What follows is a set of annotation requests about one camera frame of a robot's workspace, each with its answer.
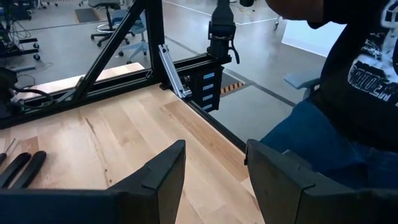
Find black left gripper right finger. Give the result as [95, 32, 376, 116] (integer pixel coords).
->
[244, 139, 398, 224]

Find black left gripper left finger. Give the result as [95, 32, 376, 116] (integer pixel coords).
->
[0, 139, 187, 224]

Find black-handled pliers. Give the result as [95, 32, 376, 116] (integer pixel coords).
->
[0, 151, 47, 190]

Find person's forearm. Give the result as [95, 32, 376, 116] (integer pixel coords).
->
[266, 0, 326, 23]

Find person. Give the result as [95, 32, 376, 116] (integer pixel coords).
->
[260, 0, 398, 190]

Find grey-blue chair armrest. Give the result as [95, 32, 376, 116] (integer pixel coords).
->
[283, 73, 322, 100]

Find black box blue labels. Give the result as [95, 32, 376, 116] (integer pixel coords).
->
[189, 65, 224, 113]

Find light blue office chair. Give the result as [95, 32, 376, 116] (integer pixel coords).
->
[118, 11, 150, 65]

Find black equipment cart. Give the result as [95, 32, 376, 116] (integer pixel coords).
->
[0, 0, 41, 62]

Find grey office stool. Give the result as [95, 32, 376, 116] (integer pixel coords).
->
[88, 0, 136, 47]

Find dark floor mat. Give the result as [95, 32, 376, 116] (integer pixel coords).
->
[74, 7, 101, 24]

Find black aluminium table frame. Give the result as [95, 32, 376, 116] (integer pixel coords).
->
[0, 0, 247, 153]

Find silver metal bracket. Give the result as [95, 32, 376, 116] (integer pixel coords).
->
[157, 44, 193, 99]

